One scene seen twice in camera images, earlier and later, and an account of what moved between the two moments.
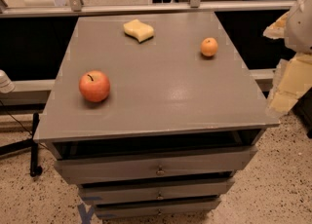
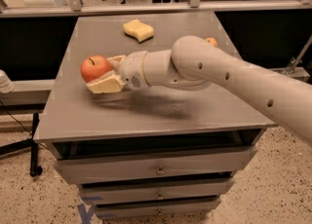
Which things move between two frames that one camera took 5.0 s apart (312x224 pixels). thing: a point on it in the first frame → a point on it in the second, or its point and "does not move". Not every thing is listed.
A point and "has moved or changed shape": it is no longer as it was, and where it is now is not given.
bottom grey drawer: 139,209 does not move
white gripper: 300,28 → 133,69
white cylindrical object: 6,85 does not move
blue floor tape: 86,214 does not move
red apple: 94,86 has moved or changed shape
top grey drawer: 156,167 does not move
